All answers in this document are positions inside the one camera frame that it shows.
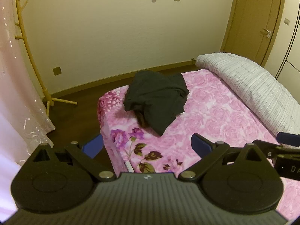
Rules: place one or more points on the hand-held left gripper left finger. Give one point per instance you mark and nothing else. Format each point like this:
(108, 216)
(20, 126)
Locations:
(94, 145)

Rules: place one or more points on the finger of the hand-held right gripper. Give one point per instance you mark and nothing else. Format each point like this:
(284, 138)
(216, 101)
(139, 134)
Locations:
(289, 140)
(271, 148)

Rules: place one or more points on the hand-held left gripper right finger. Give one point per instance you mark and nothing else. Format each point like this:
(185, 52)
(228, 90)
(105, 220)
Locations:
(201, 145)

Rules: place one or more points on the black garment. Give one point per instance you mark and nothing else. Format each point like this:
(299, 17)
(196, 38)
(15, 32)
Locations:
(157, 98)

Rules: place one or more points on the pink floral bed blanket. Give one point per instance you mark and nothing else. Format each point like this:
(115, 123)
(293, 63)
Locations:
(211, 112)

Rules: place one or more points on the white striped duvet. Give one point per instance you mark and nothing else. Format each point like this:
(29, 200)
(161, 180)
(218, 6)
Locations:
(246, 82)

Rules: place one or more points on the wooden baseboard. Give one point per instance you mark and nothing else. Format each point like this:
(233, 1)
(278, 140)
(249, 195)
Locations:
(117, 77)

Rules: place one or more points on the door stopper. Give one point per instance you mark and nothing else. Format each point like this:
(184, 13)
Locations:
(193, 59)

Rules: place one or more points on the white wardrobe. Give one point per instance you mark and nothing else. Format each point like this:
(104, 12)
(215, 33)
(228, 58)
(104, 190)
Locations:
(293, 51)

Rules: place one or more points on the pink sheer curtain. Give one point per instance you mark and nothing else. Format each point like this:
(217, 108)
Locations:
(14, 86)

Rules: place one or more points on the wooden coat rack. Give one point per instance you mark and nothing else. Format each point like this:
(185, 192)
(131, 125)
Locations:
(28, 49)

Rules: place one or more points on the brown wooden door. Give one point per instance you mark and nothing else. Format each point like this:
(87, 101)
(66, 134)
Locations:
(253, 16)

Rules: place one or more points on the beige wall socket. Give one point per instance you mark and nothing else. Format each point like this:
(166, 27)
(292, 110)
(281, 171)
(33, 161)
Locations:
(57, 70)

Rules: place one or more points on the white light switch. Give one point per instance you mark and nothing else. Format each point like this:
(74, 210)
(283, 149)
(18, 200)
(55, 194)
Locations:
(286, 21)

